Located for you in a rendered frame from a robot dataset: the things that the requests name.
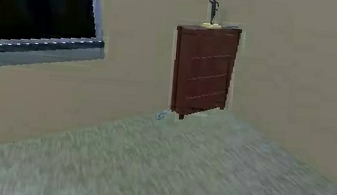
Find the small blue object on floor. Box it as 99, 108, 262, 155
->
156, 109, 169, 122

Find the black figurine on yellow base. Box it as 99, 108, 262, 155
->
200, 0, 224, 30

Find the dark red chest of drawers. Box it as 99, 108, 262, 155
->
169, 22, 243, 125

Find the dark window with grey frame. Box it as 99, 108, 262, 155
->
0, 0, 110, 78

